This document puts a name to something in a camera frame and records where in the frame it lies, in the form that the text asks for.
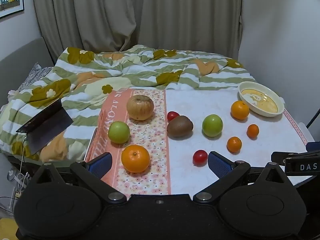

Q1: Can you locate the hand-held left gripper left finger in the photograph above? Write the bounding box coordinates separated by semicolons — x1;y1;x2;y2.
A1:
29;152;128;204

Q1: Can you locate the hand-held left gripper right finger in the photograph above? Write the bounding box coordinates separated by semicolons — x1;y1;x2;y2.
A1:
192;151;290;204

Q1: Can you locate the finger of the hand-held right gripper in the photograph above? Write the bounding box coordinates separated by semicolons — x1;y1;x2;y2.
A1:
306;142;320;153
271;151;300;166

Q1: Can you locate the small mandarin orange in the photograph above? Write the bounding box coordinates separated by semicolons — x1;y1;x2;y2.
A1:
247;124;260;138
227;136;242;153

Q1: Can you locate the large orange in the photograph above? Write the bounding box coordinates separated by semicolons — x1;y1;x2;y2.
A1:
121;145;151;173

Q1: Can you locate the green apple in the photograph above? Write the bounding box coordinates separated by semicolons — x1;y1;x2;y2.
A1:
202;114;223;138
108;121;131;144

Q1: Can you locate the brown kiwi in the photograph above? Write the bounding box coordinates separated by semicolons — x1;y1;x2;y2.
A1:
167;115;194;138

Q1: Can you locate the cream bowl with yellow print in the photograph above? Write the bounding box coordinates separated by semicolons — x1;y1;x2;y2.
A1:
238;81;285;117

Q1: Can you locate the medium orange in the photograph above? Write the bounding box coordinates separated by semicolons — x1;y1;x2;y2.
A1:
230;100;250;120

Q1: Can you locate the dark open laptop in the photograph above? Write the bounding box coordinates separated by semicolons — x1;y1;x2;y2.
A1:
16;98;74;155

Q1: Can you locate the pink floral tablecloth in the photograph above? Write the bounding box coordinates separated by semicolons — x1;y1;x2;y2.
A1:
85;87;310;196

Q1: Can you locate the tan brown apple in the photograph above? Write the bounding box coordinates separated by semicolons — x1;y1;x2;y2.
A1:
126;95;154;121

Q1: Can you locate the green striped floral blanket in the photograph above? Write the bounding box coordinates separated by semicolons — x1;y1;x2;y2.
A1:
0;44;258;162

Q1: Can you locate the grey patterned pillow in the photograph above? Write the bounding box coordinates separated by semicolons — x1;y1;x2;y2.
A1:
17;62;54;91

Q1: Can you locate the yellow object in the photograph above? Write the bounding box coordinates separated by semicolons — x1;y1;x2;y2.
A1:
0;217;18;240

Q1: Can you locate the grey upholstered headboard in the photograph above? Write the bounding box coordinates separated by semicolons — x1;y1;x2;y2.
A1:
0;37;54;100

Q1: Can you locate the beige curtain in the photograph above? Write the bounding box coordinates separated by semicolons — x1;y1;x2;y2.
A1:
32;0;243;58

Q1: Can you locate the black cable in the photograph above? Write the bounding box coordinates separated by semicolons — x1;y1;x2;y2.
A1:
306;109;320;128

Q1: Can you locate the white charging cable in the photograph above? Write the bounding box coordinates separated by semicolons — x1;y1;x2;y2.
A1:
15;136;29;198

